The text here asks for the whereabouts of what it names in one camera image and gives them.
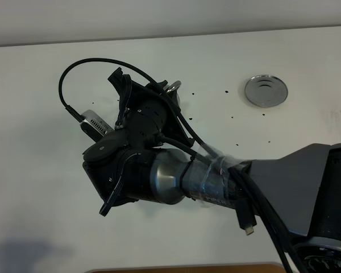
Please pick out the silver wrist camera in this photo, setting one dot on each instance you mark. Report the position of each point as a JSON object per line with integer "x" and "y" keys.
{"x": 94, "y": 126}

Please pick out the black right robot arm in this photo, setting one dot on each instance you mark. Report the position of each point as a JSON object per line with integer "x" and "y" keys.
{"x": 297, "y": 197}

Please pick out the steel teapot saucer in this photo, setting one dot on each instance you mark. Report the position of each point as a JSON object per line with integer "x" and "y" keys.
{"x": 265, "y": 91}

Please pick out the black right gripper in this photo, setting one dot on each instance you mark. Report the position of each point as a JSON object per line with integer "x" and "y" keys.
{"x": 145, "y": 159}

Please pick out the stainless steel teapot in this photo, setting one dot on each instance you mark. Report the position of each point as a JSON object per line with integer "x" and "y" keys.
{"x": 171, "y": 90}

